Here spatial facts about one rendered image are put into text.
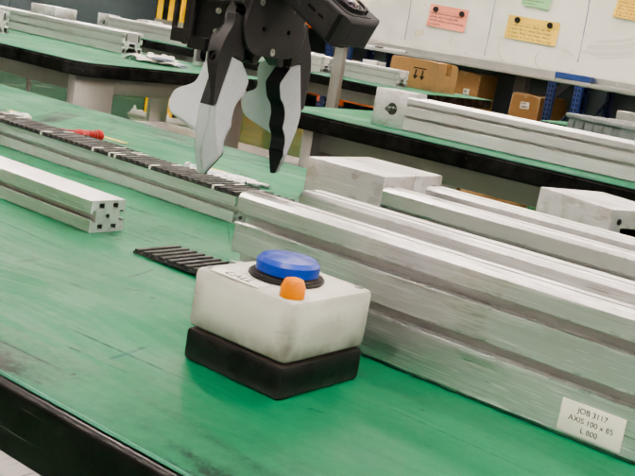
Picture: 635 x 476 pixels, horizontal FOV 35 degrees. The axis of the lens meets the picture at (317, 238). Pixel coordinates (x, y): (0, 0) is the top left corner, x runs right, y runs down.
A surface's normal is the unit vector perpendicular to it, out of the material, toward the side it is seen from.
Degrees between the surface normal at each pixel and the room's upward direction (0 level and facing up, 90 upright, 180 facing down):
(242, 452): 0
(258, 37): 90
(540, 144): 90
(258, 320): 90
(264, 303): 90
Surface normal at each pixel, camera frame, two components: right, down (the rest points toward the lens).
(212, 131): 0.15, 0.44
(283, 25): 0.77, 0.25
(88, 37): -0.63, 0.05
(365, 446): 0.16, -0.97
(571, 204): -0.85, -0.04
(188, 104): -0.54, -0.22
